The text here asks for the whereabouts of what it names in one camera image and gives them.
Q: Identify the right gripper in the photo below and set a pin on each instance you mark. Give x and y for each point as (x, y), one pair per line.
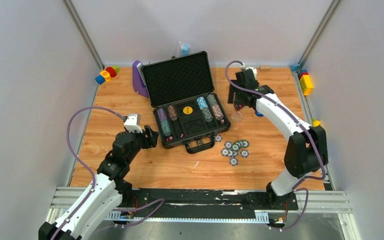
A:
(232, 96)

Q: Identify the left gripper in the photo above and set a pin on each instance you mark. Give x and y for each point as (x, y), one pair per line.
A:
(148, 136)

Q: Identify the teal poker chip stack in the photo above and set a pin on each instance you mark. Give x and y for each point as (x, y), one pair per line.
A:
(165, 126)

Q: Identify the yellow big blind button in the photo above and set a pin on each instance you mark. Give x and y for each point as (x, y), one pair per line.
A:
(187, 110)

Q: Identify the blue small blind button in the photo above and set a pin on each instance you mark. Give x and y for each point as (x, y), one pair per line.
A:
(258, 114)

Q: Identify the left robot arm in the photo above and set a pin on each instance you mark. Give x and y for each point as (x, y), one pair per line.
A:
(106, 191)

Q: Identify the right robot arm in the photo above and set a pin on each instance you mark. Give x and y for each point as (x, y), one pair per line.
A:
(306, 149)

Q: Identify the black poker set case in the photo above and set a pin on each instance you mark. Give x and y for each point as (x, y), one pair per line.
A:
(179, 81)

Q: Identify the red triangular card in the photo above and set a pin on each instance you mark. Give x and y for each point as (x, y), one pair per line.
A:
(238, 107)

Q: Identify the clear pink dealer button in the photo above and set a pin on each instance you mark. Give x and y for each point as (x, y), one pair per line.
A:
(237, 116)

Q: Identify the red die pair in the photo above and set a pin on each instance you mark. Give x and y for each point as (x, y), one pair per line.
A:
(169, 138)

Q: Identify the pink white poker chip stack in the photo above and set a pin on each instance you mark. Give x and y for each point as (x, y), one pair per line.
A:
(218, 113)

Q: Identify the dark green poker chip stack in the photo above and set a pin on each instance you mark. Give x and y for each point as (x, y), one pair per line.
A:
(211, 100)

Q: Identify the purple poker chip stack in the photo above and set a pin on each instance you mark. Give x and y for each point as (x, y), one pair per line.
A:
(162, 115)

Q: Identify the light blue poker chip stack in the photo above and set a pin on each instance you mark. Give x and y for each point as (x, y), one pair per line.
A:
(202, 103)

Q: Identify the brown poker chip stack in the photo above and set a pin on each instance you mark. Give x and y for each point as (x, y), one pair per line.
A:
(172, 112)

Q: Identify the small wooden block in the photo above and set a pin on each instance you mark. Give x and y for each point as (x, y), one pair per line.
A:
(264, 67)

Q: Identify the loose chip top left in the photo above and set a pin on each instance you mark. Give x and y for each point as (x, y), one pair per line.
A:
(228, 144)

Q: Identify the purple stand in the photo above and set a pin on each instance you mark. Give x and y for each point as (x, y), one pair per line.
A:
(138, 84)

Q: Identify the loose chip right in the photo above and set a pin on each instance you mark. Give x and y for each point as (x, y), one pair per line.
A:
(244, 153)

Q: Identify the loose chip front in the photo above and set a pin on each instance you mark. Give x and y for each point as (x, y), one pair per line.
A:
(233, 161)

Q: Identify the light blue bottle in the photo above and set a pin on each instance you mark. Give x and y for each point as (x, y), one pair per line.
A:
(184, 49)

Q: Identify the coloured toy cylinders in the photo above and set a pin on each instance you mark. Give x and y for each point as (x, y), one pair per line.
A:
(106, 75)

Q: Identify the yellow red toy brick block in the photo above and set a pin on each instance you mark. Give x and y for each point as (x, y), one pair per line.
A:
(305, 83)

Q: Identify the yellow curved toy piece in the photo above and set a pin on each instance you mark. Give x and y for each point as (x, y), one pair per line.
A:
(315, 122)

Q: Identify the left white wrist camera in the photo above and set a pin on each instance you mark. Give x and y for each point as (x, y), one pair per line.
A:
(132, 123)

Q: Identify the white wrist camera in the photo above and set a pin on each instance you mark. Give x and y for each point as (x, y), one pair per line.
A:
(132, 123)
(252, 70)

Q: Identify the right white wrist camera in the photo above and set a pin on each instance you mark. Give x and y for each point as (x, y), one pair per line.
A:
(252, 70)

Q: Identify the loose chip near handle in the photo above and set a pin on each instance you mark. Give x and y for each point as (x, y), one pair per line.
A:
(218, 138)

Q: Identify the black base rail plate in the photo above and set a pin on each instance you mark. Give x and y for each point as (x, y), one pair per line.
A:
(253, 199)

